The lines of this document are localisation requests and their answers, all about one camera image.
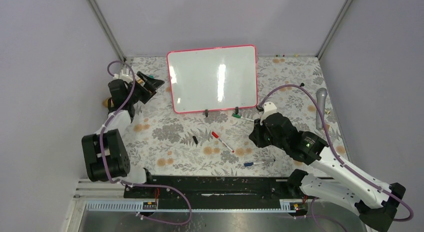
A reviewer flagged pink framed whiteboard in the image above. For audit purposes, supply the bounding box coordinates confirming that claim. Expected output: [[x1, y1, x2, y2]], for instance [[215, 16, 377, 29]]
[[166, 45, 259, 114]]

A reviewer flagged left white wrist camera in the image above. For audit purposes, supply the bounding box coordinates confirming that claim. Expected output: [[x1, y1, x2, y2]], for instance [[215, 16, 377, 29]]
[[113, 68, 133, 83]]

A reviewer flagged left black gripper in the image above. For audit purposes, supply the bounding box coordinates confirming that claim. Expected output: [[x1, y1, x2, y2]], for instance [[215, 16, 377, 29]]
[[126, 72, 164, 104]]

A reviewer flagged silver microphone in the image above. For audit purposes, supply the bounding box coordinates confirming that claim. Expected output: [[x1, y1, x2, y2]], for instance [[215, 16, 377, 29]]
[[315, 88, 328, 130]]

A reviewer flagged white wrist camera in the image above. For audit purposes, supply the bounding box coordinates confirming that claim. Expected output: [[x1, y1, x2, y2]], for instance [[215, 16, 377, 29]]
[[113, 68, 133, 83], [260, 102, 277, 125]]

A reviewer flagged floral patterned mat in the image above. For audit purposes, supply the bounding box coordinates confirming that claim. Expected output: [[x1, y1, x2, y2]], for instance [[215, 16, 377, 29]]
[[122, 57, 326, 177]]

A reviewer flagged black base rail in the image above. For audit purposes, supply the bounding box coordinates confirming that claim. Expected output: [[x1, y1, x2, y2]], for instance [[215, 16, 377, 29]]
[[123, 175, 311, 211]]

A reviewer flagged green cap marker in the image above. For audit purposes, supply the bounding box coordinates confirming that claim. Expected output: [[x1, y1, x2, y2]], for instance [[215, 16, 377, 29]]
[[232, 114, 255, 122]]

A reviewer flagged gold microphone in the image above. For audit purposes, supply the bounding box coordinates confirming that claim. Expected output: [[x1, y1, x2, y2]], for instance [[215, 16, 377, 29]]
[[102, 97, 114, 108]]

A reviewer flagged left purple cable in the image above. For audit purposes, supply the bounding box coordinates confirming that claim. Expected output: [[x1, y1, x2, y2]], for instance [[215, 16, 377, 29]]
[[98, 60, 194, 226]]

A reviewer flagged red cap marker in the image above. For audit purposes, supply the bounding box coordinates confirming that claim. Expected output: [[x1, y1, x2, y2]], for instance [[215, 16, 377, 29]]
[[211, 131, 235, 153]]

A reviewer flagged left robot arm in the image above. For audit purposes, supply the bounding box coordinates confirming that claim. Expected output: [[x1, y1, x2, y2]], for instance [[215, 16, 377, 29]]
[[81, 72, 165, 182]]

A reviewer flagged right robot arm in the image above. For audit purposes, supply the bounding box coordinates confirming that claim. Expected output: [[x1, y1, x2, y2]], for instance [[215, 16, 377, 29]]
[[249, 113, 406, 231]]

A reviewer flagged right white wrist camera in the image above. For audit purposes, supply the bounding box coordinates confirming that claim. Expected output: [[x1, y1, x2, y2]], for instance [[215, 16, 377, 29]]
[[260, 102, 277, 125]]

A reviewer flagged blue cap marker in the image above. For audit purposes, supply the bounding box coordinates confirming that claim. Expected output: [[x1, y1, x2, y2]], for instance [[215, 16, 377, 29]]
[[243, 159, 275, 167]]

